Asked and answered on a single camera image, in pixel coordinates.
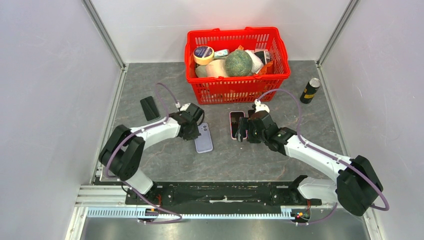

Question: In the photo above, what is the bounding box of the black white packet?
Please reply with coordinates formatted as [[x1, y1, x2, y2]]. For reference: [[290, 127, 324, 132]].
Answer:
[[254, 49, 272, 65]]

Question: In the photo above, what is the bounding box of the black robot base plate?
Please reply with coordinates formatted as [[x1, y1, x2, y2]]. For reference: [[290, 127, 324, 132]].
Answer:
[[145, 180, 322, 215]]

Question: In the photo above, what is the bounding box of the dark green smartphone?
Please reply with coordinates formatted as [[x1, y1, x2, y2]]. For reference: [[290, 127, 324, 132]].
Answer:
[[229, 111, 245, 140]]

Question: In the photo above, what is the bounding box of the beige paper bag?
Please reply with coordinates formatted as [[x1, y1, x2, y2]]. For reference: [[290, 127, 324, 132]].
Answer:
[[195, 59, 229, 78]]

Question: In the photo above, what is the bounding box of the lilac phone case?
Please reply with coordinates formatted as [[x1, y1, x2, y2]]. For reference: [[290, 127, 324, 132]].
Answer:
[[194, 123, 214, 154]]

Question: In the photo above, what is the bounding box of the masking tape roll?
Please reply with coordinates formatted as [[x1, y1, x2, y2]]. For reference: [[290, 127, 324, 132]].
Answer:
[[192, 45, 215, 66]]

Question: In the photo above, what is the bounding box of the orange snack packet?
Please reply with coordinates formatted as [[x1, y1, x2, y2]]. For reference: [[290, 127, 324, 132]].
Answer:
[[256, 61, 274, 76]]

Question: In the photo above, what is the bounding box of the black yellow drink can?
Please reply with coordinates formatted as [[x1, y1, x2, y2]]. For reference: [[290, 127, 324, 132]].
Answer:
[[299, 77, 321, 104]]

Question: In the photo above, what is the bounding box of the red plastic shopping basket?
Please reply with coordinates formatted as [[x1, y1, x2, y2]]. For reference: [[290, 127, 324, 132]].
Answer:
[[184, 26, 291, 105]]

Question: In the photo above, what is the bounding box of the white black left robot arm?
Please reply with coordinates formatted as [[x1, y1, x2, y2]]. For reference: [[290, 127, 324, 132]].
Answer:
[[98, 103, 205, 204]]

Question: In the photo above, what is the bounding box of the small teal box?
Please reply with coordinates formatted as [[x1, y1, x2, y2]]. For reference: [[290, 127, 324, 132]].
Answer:
[[213, 49, 230, 59]]

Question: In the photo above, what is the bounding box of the slotted aluminium rail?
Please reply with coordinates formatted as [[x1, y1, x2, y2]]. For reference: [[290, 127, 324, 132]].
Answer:
[[86, 206, 294, 220]]

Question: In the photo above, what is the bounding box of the white plastic bag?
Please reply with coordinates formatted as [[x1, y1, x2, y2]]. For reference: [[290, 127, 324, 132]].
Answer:
[[245, 50, 264, 74]]

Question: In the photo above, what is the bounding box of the black smartphone silver edge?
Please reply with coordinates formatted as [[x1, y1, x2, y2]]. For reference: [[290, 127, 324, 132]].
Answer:
[[247, 109, 255, 118]]

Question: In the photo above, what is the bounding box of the pink phone case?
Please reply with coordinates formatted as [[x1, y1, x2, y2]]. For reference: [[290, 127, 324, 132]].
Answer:
[[229, 111, 248, 142]]

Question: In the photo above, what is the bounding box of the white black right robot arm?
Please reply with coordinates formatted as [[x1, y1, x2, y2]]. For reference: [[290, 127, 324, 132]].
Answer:
[[231, 104, 384, 217]]

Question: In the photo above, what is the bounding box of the green patterned ball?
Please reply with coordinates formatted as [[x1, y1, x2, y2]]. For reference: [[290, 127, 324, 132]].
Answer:
[[224, 49, 253, 77]]

